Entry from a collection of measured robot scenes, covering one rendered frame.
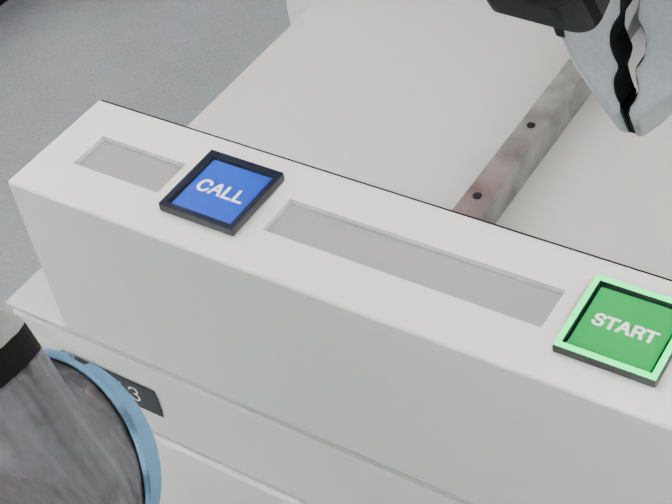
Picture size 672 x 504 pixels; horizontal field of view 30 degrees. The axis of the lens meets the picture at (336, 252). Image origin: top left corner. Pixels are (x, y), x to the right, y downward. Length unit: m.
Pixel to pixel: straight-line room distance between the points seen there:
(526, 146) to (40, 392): 0.50
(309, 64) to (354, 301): 0.45
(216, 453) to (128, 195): 0.22
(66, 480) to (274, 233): 0.25
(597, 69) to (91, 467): 0.28
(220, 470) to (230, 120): 0.30
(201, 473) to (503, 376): 0.35
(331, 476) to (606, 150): 0.34
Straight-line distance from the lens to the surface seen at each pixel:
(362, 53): 1.11
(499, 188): 0.92
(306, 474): 0.86
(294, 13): 1.52
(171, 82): 2.58
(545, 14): 0.43
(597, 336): 0.66
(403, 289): 0.69
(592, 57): 0.54
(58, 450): 0.55
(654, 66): 0.53
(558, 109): 0.99
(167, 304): 0.80
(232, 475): 0.92
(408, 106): 1.05
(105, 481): 0.56
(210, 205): 0.76
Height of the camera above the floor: 1.45
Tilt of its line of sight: 43 degrees down
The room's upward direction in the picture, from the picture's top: 10 degrees counter-clockwise
